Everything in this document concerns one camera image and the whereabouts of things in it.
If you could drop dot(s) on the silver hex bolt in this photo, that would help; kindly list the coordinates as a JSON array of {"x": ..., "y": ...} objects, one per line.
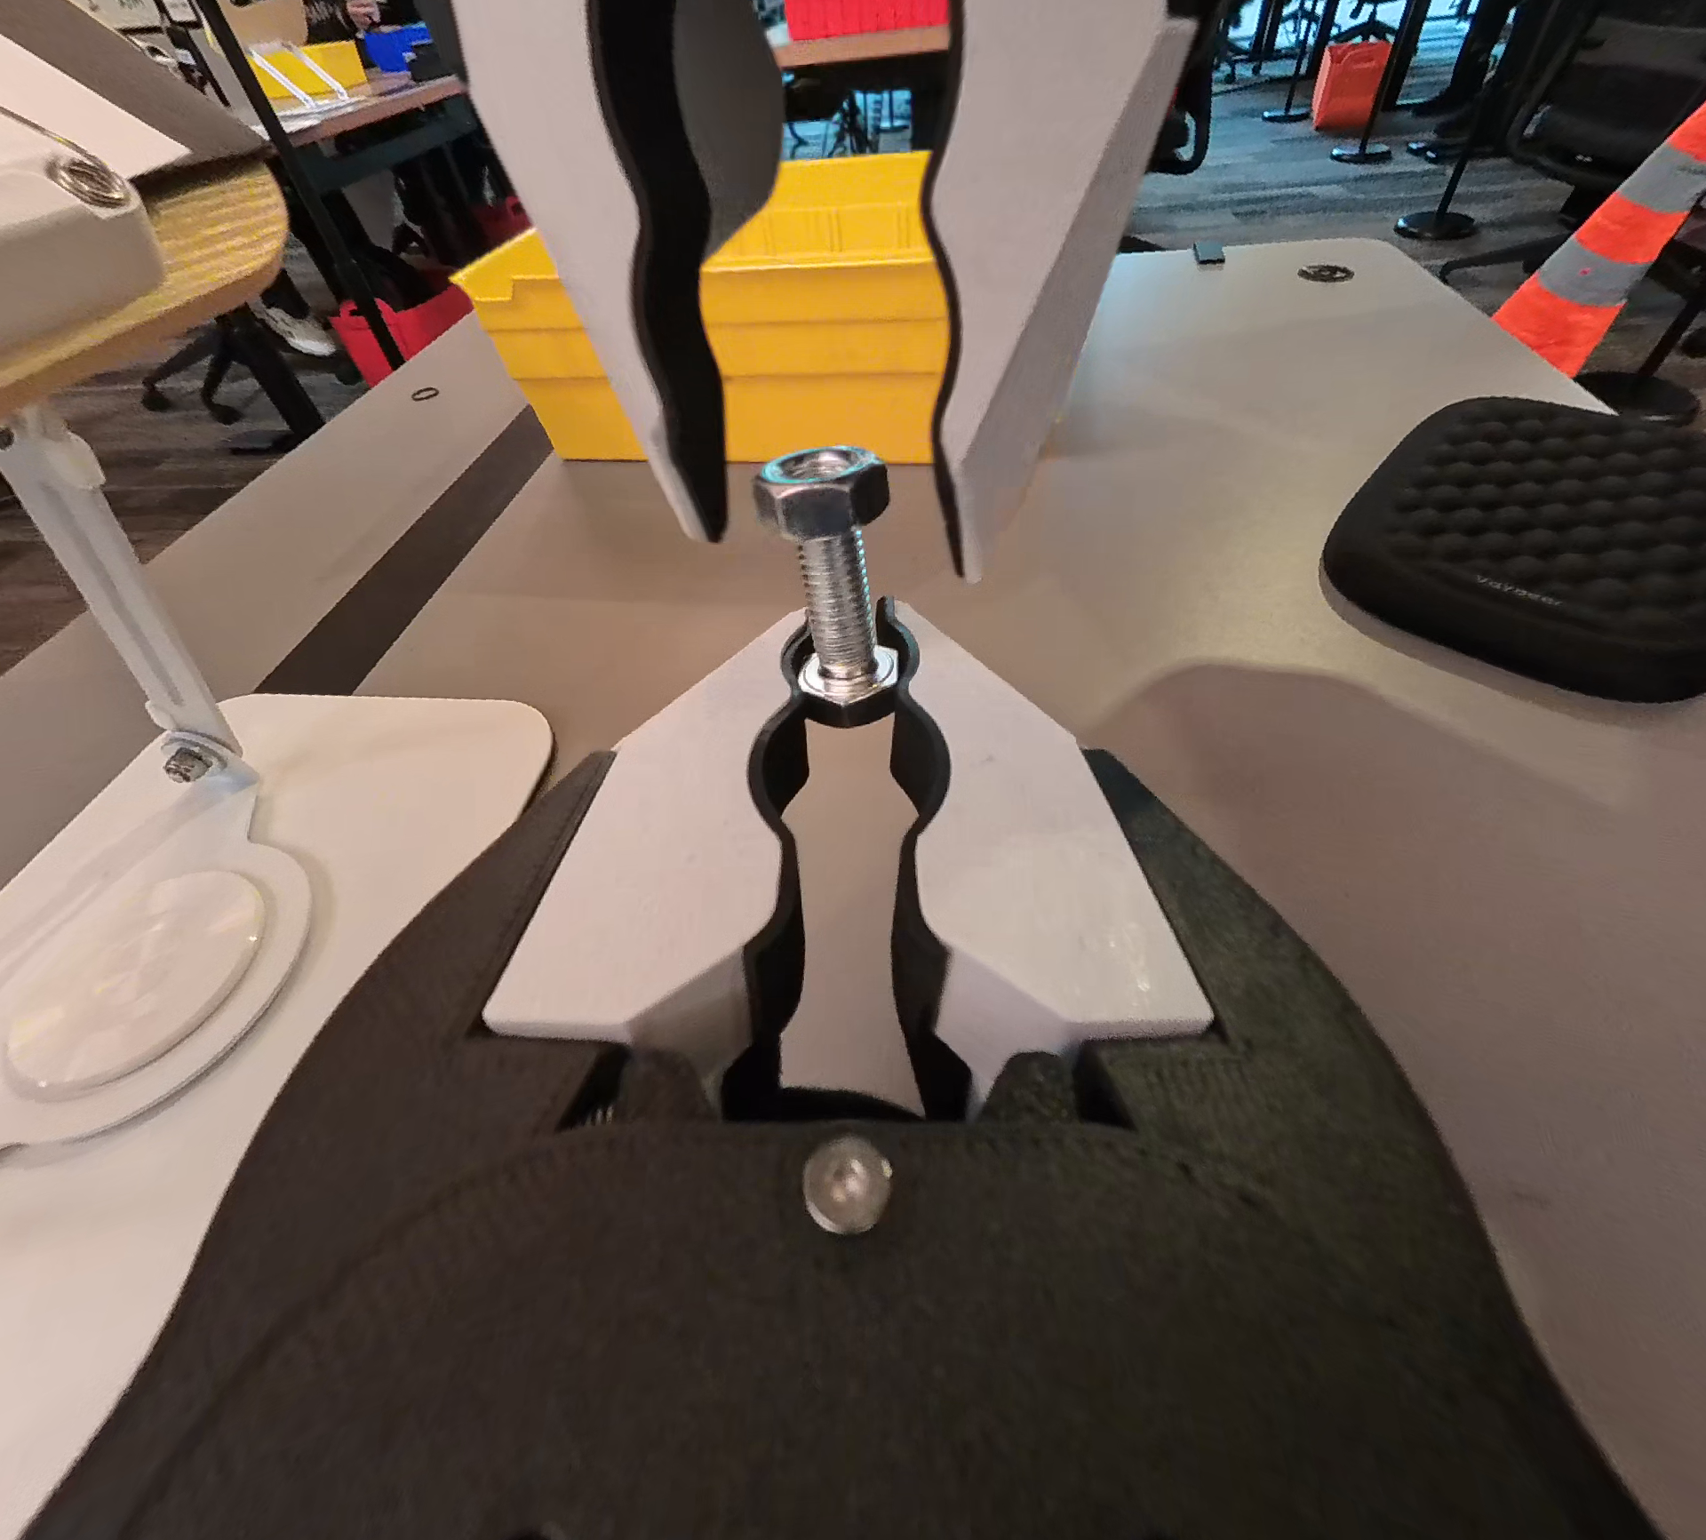
[{"x": 834, "y": 595}]

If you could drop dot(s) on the orange bag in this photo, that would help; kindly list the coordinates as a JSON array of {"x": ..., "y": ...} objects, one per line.
[{"x": 1352, "y": 88}]

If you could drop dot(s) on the yellow plastic bin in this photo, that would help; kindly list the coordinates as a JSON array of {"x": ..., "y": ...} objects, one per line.
[{"x": 826, "y": 341}]

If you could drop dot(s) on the black mesh office chair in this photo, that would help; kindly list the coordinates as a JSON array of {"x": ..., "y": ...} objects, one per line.
[{"x": 1599, "y": 101}]

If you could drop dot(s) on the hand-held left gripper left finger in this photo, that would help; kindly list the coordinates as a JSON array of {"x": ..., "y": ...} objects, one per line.
[{"x": 652, "y": 888}]

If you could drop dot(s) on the white stand with wooden board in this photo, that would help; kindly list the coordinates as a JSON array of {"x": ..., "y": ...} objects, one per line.
[{"x": 400, "y": 767}]

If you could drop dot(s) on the printed instruction sheet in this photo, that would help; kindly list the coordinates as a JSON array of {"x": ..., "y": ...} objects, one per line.
[{"x": 80, "y": 122}]

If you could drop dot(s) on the small yellow bin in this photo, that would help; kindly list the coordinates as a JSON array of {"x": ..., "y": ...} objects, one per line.
[{"x": 313, "y": 72}]

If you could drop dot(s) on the small blue bin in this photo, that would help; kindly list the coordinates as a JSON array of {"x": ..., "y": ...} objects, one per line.
[{"x": 396, "y": 51}]

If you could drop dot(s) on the red floor crate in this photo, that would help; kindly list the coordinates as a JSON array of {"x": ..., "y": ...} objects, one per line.
[{"x": 400, "y": 335}]

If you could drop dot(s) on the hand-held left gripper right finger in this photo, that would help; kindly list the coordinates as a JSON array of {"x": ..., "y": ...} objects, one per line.
[{"x": 1052, "y": 888}]

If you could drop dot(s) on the black dimpled wrist rest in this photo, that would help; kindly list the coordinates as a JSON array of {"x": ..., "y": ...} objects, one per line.
[{"x": 1532, "y": 542}]

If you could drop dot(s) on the red storage bin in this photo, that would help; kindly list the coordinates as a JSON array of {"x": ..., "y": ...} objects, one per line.
[{"x": 865, "y": 1}]

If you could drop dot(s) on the orange traffic cone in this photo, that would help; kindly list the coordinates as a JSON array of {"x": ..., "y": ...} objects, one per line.
[{"x": 1599, "y": 261}]

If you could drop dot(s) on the silver hex nut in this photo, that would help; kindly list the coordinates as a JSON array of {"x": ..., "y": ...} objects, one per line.
[{"x": 880, "y": 675}]

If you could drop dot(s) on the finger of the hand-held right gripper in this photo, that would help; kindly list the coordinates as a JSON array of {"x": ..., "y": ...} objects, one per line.
[
  {"x": 533, "y": 35},
  {"x": 1066, "y": 101}
]

